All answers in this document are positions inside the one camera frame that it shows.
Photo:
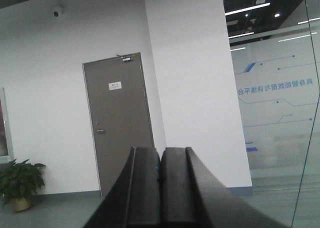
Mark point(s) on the potted green plant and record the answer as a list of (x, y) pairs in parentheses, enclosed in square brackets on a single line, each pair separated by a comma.
[(19, 181)]

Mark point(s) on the white notice on door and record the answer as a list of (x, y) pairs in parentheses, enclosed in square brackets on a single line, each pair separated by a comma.
[(115, 85)]

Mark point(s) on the white dome security camera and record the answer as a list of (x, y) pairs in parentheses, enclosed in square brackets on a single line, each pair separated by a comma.
[(58, 10)]

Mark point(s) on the grey window frame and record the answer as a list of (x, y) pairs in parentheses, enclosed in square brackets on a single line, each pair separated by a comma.
[(6, 145)]

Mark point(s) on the grey brown room door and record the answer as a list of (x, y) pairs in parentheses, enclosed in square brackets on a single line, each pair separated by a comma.
[(120, 119)]

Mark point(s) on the frosted glass partition wall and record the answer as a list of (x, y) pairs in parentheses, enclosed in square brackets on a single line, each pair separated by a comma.
[(275, 50)]

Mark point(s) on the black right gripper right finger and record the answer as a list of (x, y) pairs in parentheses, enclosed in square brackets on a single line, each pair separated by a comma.
[(192, 197)]

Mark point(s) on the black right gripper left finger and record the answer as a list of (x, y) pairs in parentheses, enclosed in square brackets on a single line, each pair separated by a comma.
[(134, 199)]

